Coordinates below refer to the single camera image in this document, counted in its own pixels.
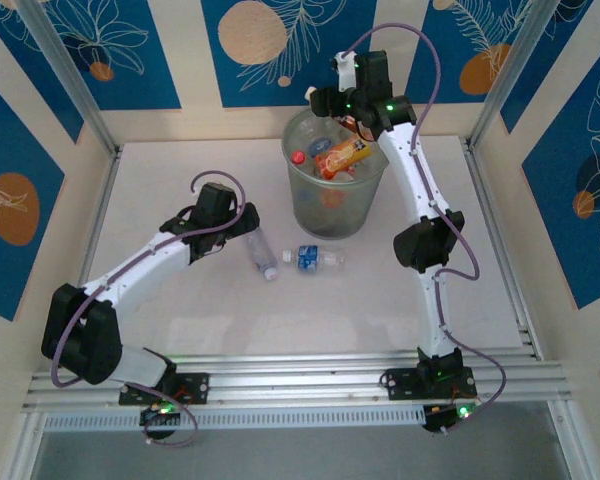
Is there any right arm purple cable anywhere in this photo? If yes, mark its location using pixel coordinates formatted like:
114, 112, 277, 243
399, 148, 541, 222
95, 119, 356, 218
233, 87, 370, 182
344, 22, 509, 416

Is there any black controller board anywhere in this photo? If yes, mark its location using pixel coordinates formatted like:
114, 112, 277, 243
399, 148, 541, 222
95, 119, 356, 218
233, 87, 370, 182
423, 402, 481, 434
139, 402, 181, 441

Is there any brown coffee drink bottle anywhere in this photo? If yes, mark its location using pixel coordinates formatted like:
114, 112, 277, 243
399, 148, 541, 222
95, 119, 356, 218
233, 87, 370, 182
306, 87, 365, 142

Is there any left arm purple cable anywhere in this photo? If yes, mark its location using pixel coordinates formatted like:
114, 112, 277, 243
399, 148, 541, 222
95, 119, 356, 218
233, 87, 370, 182
51, 169, 246, 447

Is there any aluminium table side rail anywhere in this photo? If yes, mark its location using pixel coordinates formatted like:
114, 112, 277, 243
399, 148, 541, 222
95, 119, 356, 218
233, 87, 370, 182
462, 139, 544, 359
52, 147, 124, 371

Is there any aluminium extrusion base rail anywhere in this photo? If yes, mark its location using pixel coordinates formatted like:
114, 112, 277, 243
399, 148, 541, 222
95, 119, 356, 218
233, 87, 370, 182
22, 352, 579, 411

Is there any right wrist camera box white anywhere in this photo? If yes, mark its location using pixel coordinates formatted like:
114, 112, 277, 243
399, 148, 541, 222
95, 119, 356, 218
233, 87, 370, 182
329, 49, 357, 94

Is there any aluminium frame post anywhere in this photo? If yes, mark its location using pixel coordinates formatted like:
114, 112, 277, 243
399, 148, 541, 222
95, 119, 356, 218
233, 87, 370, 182
4, 412, 46, 480
17, 0, 122, 156
549, 399, 594, 480
467, 0, 564, 149

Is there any clear ribbed water bottle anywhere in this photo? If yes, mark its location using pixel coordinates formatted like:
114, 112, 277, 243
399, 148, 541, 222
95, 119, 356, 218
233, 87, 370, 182
247, 227, 281, 282

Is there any orange juice bottle orange cap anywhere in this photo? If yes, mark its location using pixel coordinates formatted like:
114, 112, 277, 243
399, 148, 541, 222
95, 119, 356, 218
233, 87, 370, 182
313, 138, 372, 180

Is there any slotted grey cable duct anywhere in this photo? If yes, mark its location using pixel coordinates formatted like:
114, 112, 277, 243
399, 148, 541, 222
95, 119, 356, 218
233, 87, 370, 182
42, 407, 426, 432

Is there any translucent green waste bin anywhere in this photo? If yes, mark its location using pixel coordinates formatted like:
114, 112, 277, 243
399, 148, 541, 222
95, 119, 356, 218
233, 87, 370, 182
281, 107, 391, 240

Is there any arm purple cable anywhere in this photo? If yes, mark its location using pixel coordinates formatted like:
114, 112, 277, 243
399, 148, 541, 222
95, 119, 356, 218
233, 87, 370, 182
344, 22, 509, 416
51, 169, 246, 447

